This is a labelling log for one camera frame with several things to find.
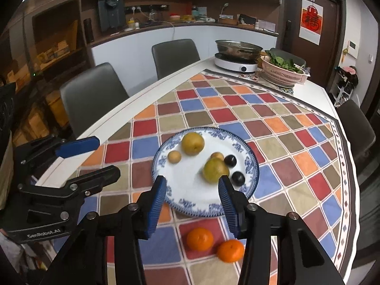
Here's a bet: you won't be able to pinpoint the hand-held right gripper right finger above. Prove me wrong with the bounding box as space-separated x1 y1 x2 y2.
218 176 346 285

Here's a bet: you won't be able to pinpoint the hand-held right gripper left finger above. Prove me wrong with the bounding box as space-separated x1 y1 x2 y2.
38 175 167 285

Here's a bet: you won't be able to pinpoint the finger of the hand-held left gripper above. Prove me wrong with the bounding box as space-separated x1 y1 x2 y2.
17 135 101 164
17 164 121 198

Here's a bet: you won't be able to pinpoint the blue rimmed white plate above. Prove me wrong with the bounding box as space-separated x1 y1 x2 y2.
152 127 260 217

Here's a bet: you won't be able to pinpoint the green pear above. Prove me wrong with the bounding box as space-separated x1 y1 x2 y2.
202 157 230 184

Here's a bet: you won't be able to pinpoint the orange mandarin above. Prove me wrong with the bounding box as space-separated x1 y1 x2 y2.
216 239 245 263
186 227 214 252

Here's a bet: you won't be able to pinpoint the yellow pear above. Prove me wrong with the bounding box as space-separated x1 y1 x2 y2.
181 132 205 156

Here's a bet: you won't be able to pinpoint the grey dining chair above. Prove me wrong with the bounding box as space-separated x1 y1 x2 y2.
151 39 201 80
335 99 376 167
59 62 130 139

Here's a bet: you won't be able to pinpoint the colourful checkered tablecloth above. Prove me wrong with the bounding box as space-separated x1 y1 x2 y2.
38 69 354 285

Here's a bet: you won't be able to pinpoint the white counter cabinet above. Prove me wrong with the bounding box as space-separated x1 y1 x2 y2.
89 25 280 87

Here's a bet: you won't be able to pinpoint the black thermos bottle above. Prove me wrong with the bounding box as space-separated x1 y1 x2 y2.
84 18 95 44

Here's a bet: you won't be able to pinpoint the patterned table mat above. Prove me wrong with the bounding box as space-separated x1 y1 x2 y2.
237 71 295 96

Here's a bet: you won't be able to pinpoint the black countertop appliance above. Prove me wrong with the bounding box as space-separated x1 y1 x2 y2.
98 0 127 33

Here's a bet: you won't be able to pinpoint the pink plastic colander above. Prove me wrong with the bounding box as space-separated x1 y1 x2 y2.
260 56 311 84

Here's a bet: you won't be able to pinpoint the white induction cooker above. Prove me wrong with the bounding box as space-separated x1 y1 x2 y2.
213 52 260 73

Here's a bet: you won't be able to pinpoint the green leafy vegetables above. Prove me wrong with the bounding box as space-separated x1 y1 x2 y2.
264 49 306 73

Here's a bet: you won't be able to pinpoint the stainless steel pot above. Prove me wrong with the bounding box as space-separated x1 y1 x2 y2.
215 39 264 61

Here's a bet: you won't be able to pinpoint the cluttered white stand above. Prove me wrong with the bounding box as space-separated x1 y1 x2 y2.
332 65 360 108

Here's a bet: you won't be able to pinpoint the dark brown door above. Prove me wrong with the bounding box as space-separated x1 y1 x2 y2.
283 0 347 75

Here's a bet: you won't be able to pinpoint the red and white wall poster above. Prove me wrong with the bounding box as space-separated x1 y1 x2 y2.
299 0 323 46

